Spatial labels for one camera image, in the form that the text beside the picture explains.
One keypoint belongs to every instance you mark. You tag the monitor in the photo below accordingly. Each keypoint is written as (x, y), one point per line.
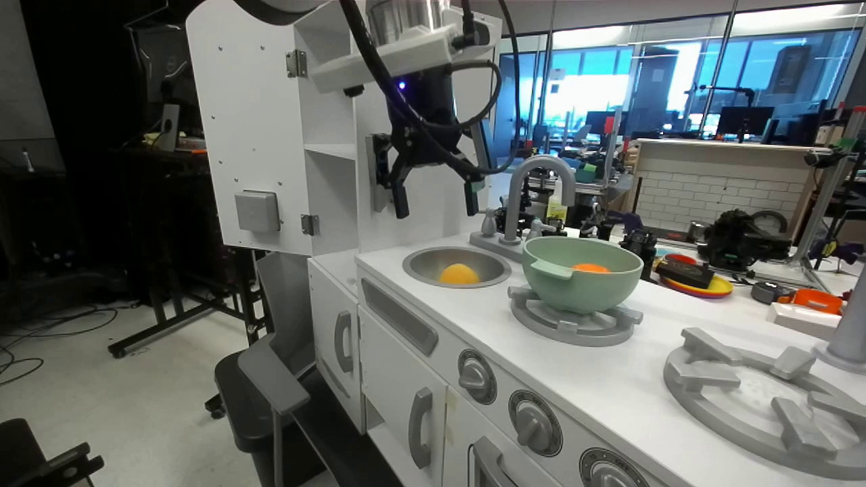
(744, 122)

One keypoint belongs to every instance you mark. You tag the yellow bottle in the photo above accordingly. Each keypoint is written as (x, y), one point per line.
(557, 206)

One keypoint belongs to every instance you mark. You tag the white toy kitchen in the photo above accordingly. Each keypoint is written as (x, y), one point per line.
(609, 399)

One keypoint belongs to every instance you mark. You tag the wide white lower door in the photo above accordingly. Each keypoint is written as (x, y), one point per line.
(389, 399)

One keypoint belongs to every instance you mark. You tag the yellow toy fruit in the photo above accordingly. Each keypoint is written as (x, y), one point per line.
(459, 274)

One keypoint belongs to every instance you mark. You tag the camera on mount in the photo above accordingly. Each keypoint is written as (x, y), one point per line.
(829, 176)

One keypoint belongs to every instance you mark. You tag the small grey burner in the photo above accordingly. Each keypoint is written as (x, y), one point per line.
(575, 328)

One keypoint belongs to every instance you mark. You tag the steel sink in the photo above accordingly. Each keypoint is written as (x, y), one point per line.
(426, 265)

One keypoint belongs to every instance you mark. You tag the large grey burner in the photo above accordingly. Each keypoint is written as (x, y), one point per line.
(744, 399)

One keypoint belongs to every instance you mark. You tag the orange toy fruit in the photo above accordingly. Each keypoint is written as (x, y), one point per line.
(590, 268)

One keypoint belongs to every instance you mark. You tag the green bowl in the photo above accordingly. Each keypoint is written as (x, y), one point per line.
(582, 291)

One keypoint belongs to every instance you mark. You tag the grey stove knob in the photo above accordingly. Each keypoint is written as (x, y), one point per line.
(535, 423)
(477, 376)
(609, 471)

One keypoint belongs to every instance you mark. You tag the narrow white lower door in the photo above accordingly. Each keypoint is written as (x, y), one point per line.
(325, 338)

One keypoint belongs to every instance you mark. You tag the black office chair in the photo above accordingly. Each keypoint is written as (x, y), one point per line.
(270, 399)

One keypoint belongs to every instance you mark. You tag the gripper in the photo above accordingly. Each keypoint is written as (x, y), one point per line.
(433, 115)

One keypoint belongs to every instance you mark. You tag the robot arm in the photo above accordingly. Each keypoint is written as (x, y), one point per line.
(406, 47)

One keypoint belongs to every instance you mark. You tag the white box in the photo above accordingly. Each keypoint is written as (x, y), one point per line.
(802, 321)

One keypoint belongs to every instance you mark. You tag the stack of coloured plates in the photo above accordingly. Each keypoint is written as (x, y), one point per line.
(710, 289)

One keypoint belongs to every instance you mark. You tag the grey tap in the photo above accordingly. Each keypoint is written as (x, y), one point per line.
(521, 196)

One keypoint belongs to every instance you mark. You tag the black machine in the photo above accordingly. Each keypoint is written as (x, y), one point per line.
(741, 237)

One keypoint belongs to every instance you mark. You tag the black flat toy pan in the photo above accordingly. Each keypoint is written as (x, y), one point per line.
(683, 274)

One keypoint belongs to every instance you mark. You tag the black wheeled table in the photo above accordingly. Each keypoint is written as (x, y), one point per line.
(169, 297)

